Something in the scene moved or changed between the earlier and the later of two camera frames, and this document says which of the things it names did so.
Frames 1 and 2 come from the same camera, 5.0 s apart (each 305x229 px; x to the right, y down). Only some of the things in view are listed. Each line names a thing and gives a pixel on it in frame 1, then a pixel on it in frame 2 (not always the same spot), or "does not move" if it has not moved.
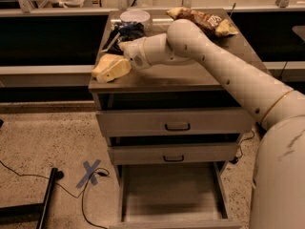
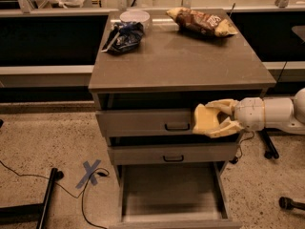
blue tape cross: x=90 y=173 does not move
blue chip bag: x=129 y=31 does not move
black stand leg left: x=27 y=214 does not move
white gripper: x=134 y=55 -> x=250 y=114
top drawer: x=127 y=122 does not move
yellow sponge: x=106 y=60 -> x=205 y=119
